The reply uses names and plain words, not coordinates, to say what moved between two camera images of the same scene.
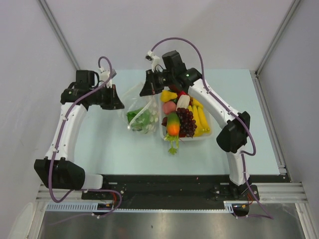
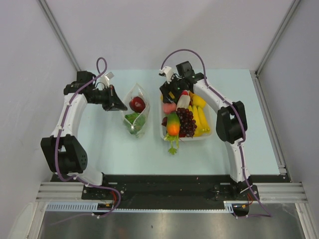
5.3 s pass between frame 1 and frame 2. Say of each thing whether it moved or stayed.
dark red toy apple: moved
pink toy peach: stayed
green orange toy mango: stayed
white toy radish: stayed
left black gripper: stayed
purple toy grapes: stayed
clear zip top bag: moved
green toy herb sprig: stayed
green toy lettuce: moved
